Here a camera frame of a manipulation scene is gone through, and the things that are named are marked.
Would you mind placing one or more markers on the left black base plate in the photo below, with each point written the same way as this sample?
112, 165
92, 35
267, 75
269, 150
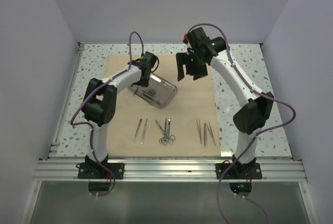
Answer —
90, 169

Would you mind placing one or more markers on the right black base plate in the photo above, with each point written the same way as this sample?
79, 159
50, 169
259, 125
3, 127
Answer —
238, 171

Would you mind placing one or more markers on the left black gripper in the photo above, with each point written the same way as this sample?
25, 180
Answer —
143, 83

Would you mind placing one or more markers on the beige cloth wrap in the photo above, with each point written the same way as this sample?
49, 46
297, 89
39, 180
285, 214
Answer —
194, 99

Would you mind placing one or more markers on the steel pointed tweezers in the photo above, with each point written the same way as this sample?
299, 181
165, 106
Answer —
199, 130

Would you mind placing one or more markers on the aluminium mounting rail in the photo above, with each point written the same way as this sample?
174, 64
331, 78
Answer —
170, 170

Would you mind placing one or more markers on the steel ring-handled scissors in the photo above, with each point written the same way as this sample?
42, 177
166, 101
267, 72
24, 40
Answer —
165, 125

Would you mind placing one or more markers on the steel ring-handled forceps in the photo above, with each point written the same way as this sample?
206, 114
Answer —
164, 140
169, 137

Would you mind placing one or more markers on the steel scalpel handle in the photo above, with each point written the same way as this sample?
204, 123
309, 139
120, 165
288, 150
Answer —
211, 133

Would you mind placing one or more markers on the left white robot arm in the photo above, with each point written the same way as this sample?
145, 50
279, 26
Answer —
99, 107

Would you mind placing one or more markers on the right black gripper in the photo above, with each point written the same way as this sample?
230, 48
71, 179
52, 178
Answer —
182, 58

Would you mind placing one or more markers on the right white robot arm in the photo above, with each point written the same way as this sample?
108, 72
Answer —
255, 105

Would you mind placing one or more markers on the steel instrument tray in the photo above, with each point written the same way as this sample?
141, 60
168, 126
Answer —
158, 93

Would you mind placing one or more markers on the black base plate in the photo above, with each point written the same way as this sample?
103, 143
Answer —
238, 171
90, 169

